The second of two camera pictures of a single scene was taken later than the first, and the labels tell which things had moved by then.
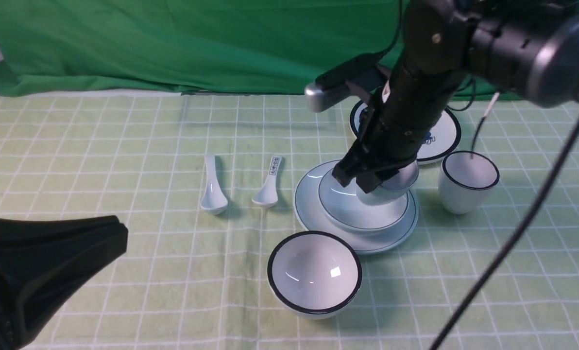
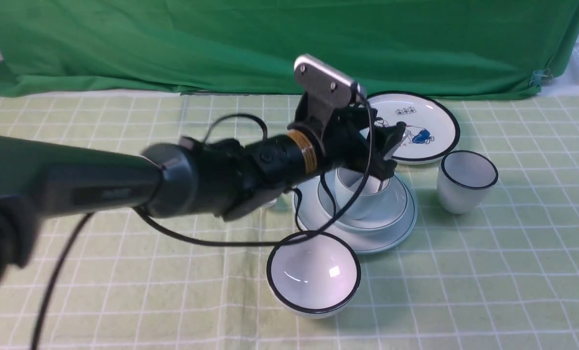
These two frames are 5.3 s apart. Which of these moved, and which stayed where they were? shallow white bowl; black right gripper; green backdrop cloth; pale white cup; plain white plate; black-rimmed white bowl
Moved: black right gripper; pale white cup
Stayed: plain white plate; green backdrop cloth; black-rimmed white bowl; shallow white bowl
